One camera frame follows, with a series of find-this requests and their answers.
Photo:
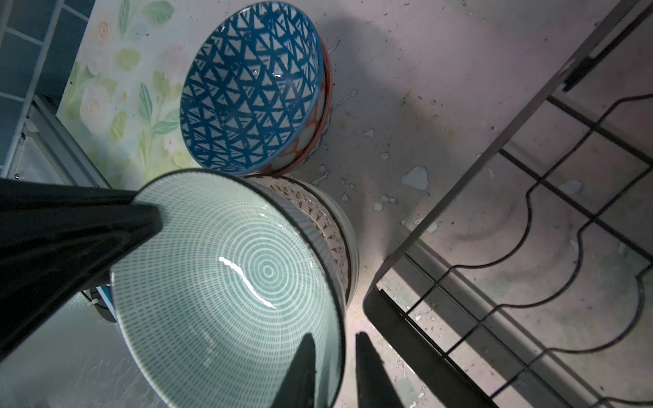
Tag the black wire dish rack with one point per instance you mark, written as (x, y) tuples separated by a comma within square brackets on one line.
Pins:
[(520, 273)]

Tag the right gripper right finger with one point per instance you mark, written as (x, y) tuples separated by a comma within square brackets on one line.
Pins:
[(374, 388)]

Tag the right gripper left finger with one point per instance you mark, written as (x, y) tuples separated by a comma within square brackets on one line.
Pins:
[(299, 384)]

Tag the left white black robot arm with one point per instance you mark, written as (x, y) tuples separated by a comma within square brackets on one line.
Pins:
[(57, 240)]

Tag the blue triangle patterned bowl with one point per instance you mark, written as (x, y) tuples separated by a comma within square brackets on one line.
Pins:
[(251, 88)]

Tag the green ringed bowl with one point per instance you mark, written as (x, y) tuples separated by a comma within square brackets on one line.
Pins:
[(213, 308)]

